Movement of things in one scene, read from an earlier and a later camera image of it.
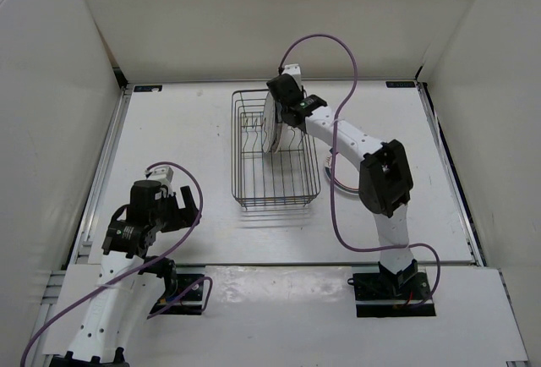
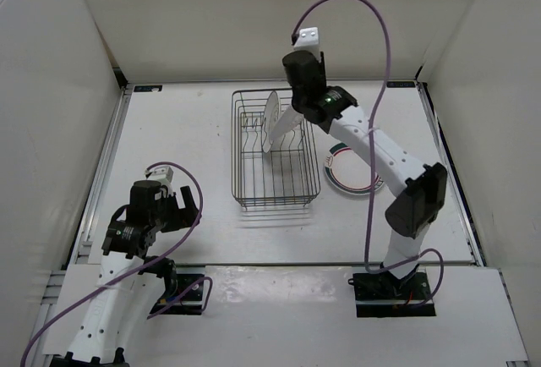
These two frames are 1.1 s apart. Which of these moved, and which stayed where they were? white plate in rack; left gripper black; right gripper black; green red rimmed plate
Moved: right gripper black
Stayed: green red rimmed plate; white plate in rack; left gripper black
